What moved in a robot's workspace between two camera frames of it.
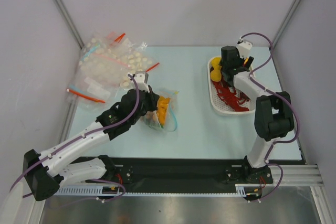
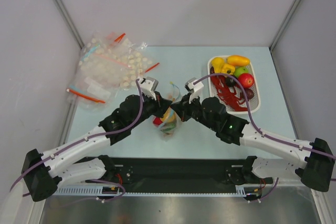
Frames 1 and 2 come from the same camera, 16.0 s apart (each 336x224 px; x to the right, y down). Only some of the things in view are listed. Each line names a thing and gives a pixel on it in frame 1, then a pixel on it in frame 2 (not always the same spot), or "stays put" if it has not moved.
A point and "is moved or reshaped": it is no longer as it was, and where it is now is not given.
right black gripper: [227, 71] → [186, 108]
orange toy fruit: [216, 75] → [170, 116]
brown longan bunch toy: [152, 115] is moved or reshaped
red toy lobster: [231, 96] stays put
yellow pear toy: [217, 67] stays put
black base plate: [179, 174] stays put
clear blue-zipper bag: [163, 118] is moved or reshaped
